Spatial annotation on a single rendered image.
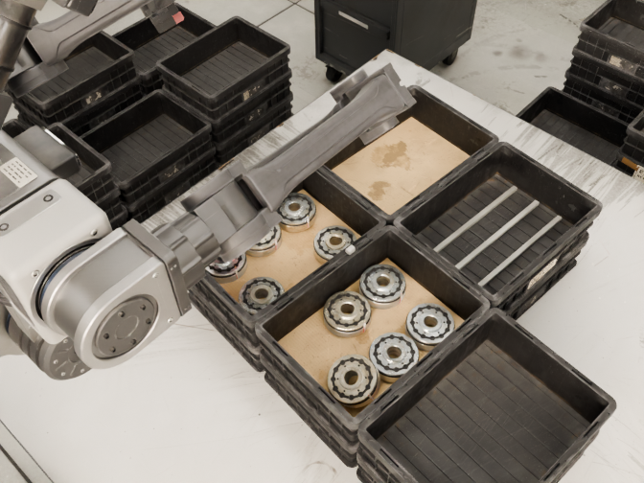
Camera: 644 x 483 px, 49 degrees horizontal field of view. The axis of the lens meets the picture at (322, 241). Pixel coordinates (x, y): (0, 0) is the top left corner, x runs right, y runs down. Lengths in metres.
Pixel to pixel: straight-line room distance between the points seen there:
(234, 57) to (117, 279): 2.04
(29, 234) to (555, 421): 1.05
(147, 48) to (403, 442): 2.14
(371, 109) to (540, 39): 2.80
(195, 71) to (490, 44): 1.62
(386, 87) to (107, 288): 0.54
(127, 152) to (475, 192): 1.33
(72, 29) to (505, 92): 2.54
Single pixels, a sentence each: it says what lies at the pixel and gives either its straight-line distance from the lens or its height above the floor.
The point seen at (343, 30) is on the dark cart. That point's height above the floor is 0.34.
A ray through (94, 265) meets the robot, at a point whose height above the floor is 1.50.
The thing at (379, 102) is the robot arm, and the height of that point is 1.44.
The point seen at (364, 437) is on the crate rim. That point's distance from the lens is 1.32.
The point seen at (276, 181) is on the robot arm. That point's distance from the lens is 0.97.
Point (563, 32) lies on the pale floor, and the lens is 3.93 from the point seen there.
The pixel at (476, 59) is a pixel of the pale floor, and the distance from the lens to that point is 3.64.
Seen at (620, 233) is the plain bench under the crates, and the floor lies 0.70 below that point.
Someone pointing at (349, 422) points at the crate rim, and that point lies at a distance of 1.34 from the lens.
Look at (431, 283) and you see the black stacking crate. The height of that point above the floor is 0.86.
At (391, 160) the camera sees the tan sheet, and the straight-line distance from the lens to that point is 1.88.
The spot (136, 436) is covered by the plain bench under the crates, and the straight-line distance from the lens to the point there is 1.63.
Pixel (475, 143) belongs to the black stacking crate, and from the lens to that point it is 1.88.
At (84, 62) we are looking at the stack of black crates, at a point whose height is 0.49.
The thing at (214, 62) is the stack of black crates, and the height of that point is 0.49.
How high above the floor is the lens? 2.15
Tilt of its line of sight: 51 degrees down
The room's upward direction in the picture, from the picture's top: 1 degrees counter-clockwise
